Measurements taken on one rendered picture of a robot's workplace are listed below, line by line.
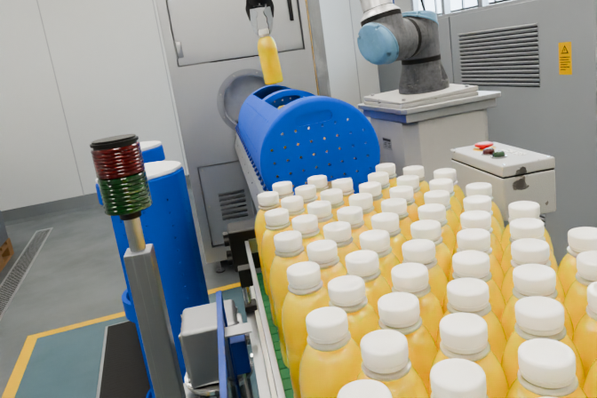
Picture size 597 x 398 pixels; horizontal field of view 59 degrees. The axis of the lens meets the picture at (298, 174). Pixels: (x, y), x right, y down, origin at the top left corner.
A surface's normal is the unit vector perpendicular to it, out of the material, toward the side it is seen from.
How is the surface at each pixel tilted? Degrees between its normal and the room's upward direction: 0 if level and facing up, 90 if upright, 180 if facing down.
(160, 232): 90
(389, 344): 0
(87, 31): 90
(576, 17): 90
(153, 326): 90
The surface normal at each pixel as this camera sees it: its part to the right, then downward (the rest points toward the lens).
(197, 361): 0.17, 0.19
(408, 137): -0.47, 0.26
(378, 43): -0.72, 0.41
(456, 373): -0.14, -0.97
